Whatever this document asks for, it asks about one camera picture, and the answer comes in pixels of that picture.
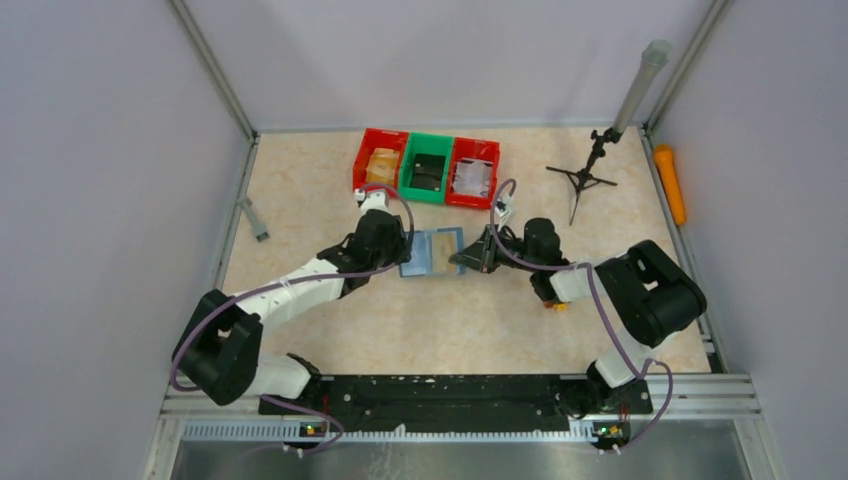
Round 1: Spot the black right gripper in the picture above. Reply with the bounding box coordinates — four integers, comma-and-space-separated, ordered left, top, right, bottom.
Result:
452, 223, 541, 273

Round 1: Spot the teal card holder wallet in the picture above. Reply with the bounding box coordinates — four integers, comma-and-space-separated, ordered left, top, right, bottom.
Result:
398, 227, 466, 278

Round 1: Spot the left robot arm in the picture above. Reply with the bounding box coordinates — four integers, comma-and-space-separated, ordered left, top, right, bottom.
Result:
170, 210, 414, 414

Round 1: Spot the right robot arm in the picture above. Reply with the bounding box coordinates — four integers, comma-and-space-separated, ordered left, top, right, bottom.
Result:
450, 218, 707, 412

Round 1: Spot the red bin with clear bags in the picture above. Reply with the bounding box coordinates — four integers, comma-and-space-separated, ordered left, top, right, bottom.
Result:
444, 137, 500, 210

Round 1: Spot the red bin with orange items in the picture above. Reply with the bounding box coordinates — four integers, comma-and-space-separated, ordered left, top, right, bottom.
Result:
352, 128, 410, 190

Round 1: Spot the green plastic bin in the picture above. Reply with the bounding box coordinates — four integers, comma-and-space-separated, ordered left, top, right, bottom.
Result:
398, 132, 454, 205

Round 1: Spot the black mini tripod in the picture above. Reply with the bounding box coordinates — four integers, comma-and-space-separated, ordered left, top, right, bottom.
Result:
545, 127, 623, 225

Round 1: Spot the orange flashlight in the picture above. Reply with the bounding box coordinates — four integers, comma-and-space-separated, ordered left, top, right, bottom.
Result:
653, 144, 687, 226

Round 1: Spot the grey cylinder on tripod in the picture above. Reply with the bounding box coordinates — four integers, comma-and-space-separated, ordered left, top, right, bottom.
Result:
611, 39, 672, 135

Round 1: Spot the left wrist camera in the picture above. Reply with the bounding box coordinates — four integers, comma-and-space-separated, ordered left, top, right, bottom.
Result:
354, 188, 391, 215

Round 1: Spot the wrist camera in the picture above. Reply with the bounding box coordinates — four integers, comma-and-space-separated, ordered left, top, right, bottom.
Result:
354, 188, 391, 215
491, 193, 514, 228

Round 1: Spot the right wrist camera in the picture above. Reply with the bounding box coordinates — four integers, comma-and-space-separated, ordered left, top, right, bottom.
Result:
491, 193, 514, 228

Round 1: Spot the grey bracket tool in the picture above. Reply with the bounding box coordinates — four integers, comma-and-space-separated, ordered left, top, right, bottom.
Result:
237, 196, 270, 242

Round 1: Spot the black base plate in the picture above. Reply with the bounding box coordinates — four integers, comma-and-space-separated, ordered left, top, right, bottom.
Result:
294, 374, 654, 433

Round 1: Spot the aluminium frame rail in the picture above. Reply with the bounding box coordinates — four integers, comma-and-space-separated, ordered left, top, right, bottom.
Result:
144, 374, 784, 479

